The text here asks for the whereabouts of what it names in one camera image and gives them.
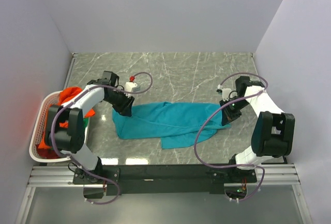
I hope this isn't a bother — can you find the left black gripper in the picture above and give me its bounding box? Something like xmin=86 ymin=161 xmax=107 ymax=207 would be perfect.
xmin=105 ymin=88 xmax=135 ymax=117

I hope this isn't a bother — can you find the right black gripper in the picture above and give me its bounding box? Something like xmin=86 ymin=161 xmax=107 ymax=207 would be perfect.
xmin=219 ymin=97 xmax=250 ymax=126

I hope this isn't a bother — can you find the teal t shirt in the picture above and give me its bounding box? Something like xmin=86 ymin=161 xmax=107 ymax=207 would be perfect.
xmin=112 ymin=102 xmax=220 ymax=149

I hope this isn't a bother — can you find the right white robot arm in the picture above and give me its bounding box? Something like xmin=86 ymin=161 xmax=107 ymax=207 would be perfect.
xmin=217 ymin=76 xmax=295 ymax=182

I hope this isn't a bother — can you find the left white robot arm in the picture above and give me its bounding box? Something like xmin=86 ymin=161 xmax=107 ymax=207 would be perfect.
xmin=43 ymin=71 xmax=140 ymax=184

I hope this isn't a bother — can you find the green t shirt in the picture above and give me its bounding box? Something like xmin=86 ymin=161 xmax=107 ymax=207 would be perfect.
xmin=83 ymin=118 xmax=89 ymax=131

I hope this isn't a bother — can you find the orange t shirt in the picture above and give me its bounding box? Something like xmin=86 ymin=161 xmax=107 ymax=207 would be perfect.
xmin=37 ymin=87 xmax=95 ymax=149

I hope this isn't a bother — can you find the black base beam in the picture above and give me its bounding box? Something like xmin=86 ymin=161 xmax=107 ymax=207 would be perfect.
xmin=72 ymin=163 xmax=258 ymax=199

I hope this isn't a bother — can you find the white laundry basket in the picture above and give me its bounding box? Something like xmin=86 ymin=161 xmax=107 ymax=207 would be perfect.
xmin=29 ymin=86 xmax=103 ymax=169

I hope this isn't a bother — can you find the dark red t shirt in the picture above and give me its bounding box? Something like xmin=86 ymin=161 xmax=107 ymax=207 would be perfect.
xmin=37 ymin=148 xmax=59 ymax=159

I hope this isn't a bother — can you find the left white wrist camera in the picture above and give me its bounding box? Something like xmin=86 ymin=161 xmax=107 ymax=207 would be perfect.
xmin=124 ymin=76 xmax=141 ymax=97

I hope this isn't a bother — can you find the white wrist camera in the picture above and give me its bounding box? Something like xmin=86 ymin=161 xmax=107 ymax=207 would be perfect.
xmin=124 ymin=76 xmax=141 ymax=97
xmin=217 ymin=84 xmax=232 ymax=101

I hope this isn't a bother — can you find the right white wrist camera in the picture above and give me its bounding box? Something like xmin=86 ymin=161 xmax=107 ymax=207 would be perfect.
xmin=217 ymin=84 xmax=232 ymax=101

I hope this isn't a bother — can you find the aluminium rail frame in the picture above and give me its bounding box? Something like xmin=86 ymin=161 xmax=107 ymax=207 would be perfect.
xmin=15 ymin=163 xmax=313 ymax=223

